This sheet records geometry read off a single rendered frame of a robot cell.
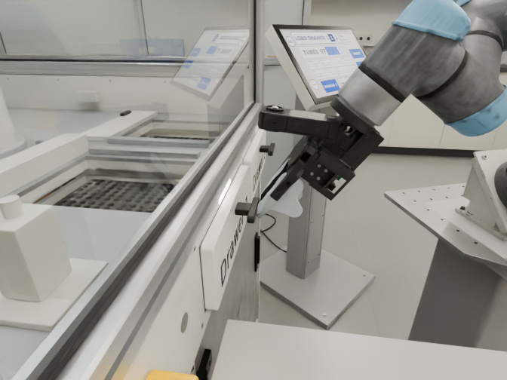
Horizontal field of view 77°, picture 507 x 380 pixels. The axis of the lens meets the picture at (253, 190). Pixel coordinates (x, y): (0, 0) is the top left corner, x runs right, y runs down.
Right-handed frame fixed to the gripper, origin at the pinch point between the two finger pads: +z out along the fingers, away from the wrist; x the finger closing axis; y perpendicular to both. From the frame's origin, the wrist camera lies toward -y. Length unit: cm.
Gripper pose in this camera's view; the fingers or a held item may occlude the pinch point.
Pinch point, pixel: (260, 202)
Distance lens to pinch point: 52.8
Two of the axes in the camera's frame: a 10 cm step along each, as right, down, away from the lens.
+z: -5.6, 7.0, 4.3
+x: 1.5, -4.3, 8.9
